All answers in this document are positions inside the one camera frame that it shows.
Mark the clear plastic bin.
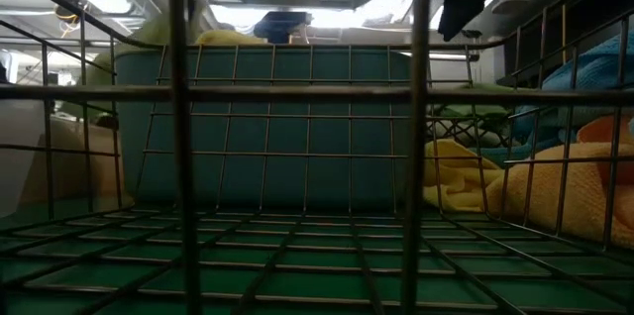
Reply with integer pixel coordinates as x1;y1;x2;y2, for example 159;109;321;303
0;99;55;217

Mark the yellow microfiber towel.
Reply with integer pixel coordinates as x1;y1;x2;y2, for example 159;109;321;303
422;138;505;213
194;29;269;49

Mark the orange microfiber towel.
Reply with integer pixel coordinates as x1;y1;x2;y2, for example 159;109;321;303
483;141;634;251
576;115;634;188

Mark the teal plastic bin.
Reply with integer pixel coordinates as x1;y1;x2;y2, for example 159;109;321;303
113;46;413;213

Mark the rectangular metal wire basket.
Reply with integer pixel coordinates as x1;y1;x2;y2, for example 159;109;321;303
0;0;634;315

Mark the green table mat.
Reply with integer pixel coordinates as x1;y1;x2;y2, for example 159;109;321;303
0;205;634;315

